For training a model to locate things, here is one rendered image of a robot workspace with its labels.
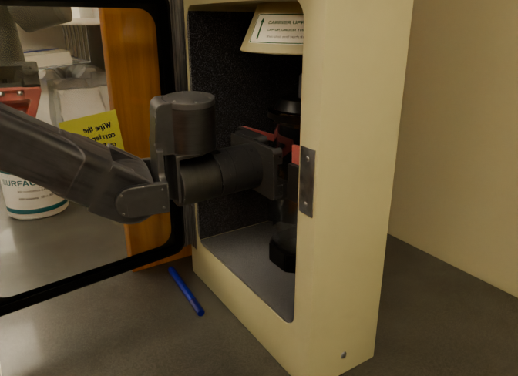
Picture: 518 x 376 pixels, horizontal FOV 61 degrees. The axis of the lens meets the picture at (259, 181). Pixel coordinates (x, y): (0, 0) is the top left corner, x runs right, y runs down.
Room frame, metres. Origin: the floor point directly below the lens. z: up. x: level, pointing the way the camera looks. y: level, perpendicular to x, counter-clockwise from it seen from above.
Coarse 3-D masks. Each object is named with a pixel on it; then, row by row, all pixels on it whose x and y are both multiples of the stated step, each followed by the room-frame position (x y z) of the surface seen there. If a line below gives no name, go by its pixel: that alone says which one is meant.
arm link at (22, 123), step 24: (0, 120) 0.39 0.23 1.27; (24, 120) 0.41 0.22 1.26; (0, 144) 0.39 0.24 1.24; (24, 144) 0.39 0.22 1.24; (48, 144) 0.40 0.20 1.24; (72, 144) 0.42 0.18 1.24; (96, 144) 0.45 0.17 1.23; (0, 168) 0.39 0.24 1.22; (24, 168) 0.39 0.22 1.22; (48, 168) 0.40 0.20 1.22; (72, 168) 0.41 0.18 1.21; (96, 168) 0.41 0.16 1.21; (120, 168) 0.42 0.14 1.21; (144, 168) 0.46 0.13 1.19; (72, 192) 0.40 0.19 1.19; (96, 192) 0.41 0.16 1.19; (120, 216) 0.42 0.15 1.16
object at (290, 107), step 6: (300, 78) 0.57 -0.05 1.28; (300, 84) 0.57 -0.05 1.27; (300, 90) 0.57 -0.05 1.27; (282, 96) 0.58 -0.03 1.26; (288, 96) 0.58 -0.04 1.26; (294, 96) 0.58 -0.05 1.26; (300, 96) 0.57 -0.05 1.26; (282, 102) 0.56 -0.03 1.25; (288, 102) 0.55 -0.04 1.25; (294, 102) 0.55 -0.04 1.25; (300, 102) 0.54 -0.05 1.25; (276, 108) 0.56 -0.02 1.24; (282, 108) 0.55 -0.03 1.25; (288, 108) 0.55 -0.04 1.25; (294, 108) 0.54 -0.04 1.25; (300, 108) 0.54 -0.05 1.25
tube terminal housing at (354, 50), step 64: (192, 0) 0.62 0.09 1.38; (256, 0) 0.49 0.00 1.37; (320, 0) 0.40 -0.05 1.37; (384, 0) 0.43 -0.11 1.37; (320, 64) 0.40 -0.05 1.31; (384, 64) 0.44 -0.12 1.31; (320, 128) 0.39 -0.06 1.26; (384, 128) 0.44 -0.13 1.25; (320, 192) 0.40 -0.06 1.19; (384, 192) 0.45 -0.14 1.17; (192, 256) 0.66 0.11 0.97; (320, 256) 0.40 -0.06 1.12; (384, 256) 0.45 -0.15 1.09; (256, 320) 0.49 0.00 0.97; (320, 320) 0.40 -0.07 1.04
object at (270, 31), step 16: (256, 16) 0.54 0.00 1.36; (272, 16) 0.51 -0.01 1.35; (288, 16) 0.50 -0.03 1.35; (256, 32) 0.52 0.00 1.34; (272, 32) 0.50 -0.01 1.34; (288, 32) 0.49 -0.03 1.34; (240, 48) 0.55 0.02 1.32; (256, 48) 0.51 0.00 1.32; (272, 48) 0.50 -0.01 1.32; (288, 48) 0.49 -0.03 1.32
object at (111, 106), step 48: (0, 48) 0.51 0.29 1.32; (48, 48) 0.54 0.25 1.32; (96, 48) 0.58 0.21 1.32; (144, 48) 0.62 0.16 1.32; (0, 96) 0.50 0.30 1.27; (48, 96) 0.53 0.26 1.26; (96, 96) 0.57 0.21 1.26; (144, 96) 0.61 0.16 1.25; (144, 144) 0.61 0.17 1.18; (0, 192) 0.49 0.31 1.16; (48, 192) 0.52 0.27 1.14; (0, 240) 0.48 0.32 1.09; (48, 240) 0.52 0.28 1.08; (96, 240) 0.56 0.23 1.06; (144, 240) 0.60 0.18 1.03; (0, 288) 0.48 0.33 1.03
